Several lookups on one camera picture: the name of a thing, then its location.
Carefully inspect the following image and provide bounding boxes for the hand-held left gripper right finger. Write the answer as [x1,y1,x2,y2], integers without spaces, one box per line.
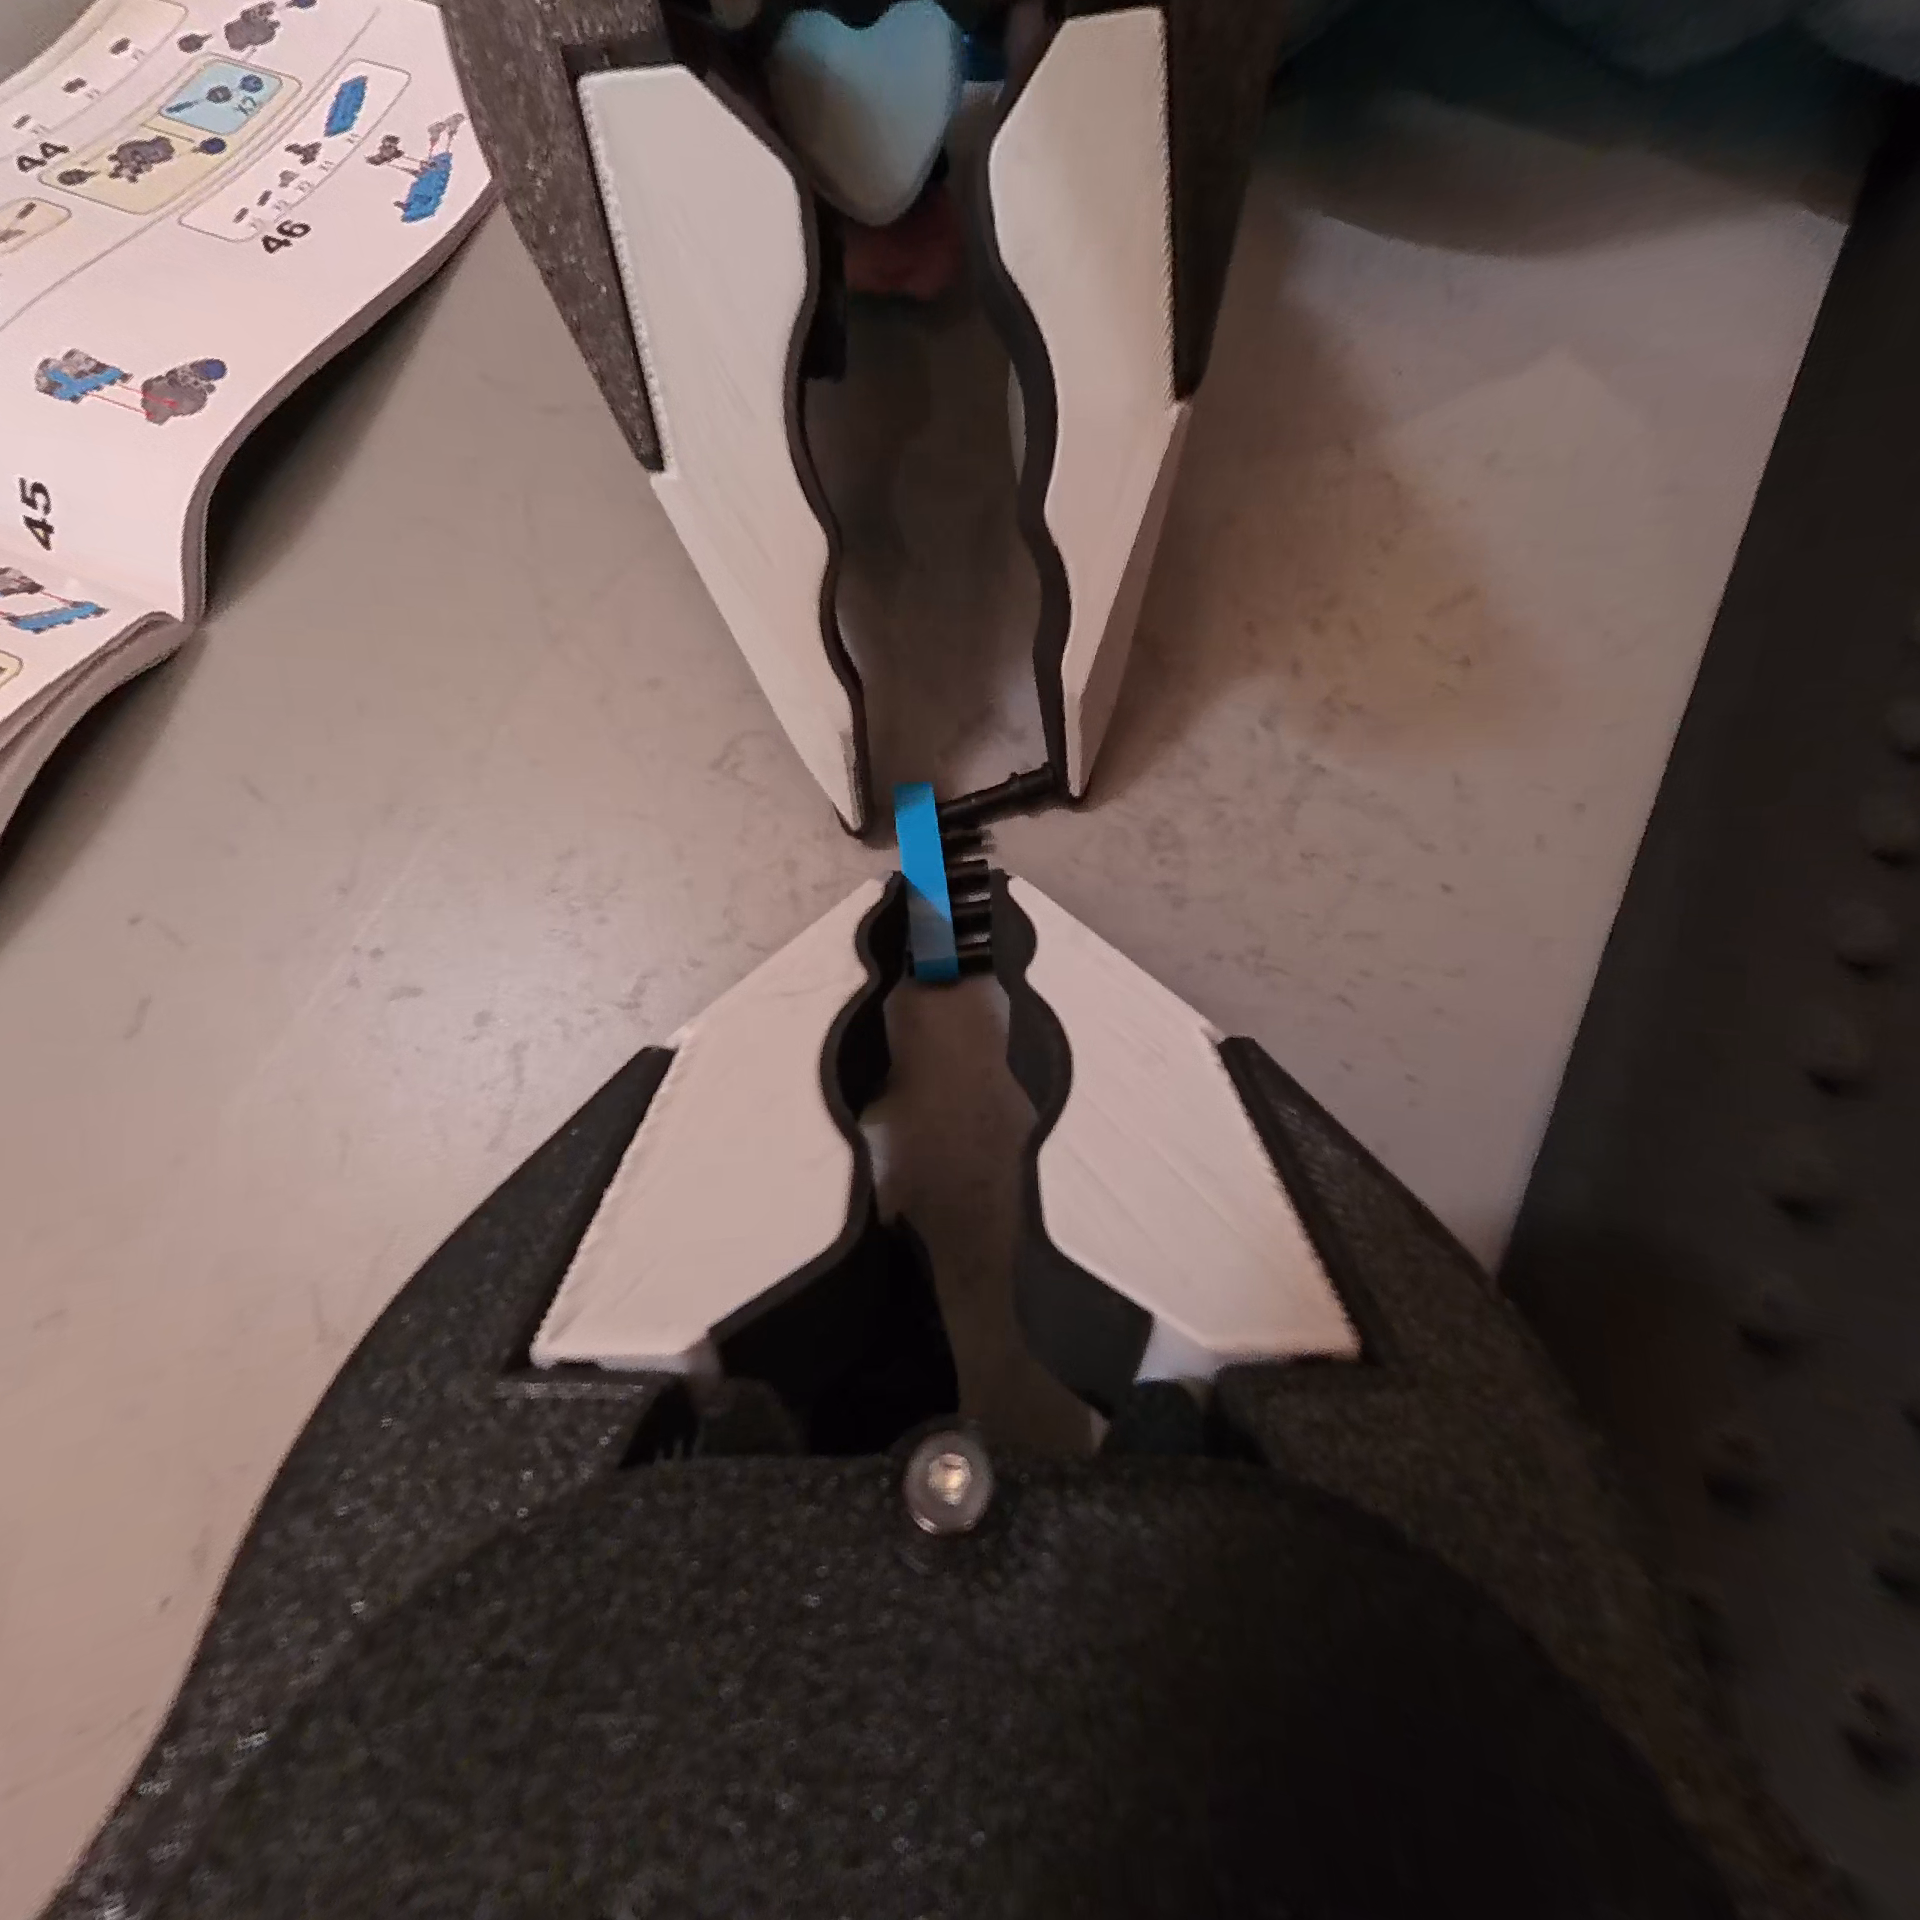
[988,876,1361,1372]

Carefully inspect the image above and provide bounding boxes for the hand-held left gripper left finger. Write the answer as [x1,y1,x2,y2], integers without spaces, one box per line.
[529,879,910,1372]

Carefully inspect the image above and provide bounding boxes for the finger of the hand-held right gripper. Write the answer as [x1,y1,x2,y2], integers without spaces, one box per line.
[987,7,1200,800]
[577,66,874,837]

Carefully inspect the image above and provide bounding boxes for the blue five-hole beam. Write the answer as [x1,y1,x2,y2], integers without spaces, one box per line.
[889,778,963,993]

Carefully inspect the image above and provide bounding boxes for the grey desk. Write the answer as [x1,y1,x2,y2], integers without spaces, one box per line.
[0,45,1862,1914]

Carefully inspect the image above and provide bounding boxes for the building instruction booklet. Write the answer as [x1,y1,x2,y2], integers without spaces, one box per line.
[0,0,507,842]

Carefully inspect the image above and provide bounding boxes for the black dimpled pad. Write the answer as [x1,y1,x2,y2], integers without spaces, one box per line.
[1500,151,1920,1920]

